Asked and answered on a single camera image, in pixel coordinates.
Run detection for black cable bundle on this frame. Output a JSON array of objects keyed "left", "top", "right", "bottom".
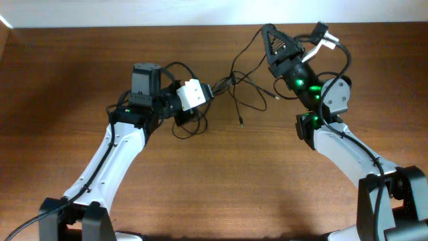
[{"left": 172, "top": 75, "right": 268, "bottom": 140}]

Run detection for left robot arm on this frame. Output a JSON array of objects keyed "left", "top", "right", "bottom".
[{"left": 39, "top": 63, "right": 213, "bottom": 240}]

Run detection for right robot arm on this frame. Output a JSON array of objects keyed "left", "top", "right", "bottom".
[{"left": 261, "top": 22, "right": 427, "bottom": 241}]

